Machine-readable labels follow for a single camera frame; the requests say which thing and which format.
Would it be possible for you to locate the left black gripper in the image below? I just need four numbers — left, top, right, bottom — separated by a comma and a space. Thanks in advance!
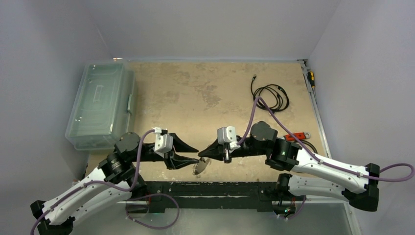
131, 133, 199, 169

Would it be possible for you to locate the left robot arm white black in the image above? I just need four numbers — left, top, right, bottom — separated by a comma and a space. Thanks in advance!
30, 128, 198, 235

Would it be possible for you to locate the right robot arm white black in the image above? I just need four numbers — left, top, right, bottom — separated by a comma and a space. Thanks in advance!
198, 121, 380, 212

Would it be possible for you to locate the clear plastic storage bin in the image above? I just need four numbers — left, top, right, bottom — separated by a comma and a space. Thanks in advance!
65, 60, 137, 151

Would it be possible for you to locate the yellow black screwdriver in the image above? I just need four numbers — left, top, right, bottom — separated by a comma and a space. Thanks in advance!
307, 71, 315, 89

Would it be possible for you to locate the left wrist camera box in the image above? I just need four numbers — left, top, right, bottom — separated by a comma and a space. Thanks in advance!
153, 127, 173, 157

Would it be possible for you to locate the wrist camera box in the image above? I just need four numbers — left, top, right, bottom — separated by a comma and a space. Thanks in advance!
217, 126, 240, 151
153, 127, 173, 157

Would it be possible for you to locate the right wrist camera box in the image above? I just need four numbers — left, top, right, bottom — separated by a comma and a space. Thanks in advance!
217, 126, 240, 151

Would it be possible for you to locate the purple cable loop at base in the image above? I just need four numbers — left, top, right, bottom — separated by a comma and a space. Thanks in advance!
124, 194, 181, 230

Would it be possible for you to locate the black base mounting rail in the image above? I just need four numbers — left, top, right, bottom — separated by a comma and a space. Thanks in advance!
124, 180, 307, 215

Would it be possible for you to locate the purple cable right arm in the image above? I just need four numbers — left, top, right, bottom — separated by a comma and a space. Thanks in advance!
236, 96, 415, 182

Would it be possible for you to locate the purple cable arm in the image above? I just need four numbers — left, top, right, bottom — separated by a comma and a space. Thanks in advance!
30, 129, 156, 235
236, 96, 415, 182

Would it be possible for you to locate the red handled adjustable wrench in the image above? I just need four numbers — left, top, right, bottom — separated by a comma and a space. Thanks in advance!
282, 132, 311, 141

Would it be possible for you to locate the coiled black cable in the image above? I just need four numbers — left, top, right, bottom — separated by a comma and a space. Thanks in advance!
250, 75, 290, 113

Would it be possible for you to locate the black cable near wrench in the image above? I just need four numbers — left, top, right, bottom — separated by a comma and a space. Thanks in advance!
300, 140, 319, 156

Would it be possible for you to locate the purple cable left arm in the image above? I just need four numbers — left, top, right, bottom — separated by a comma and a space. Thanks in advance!
30, 129, 156, 235

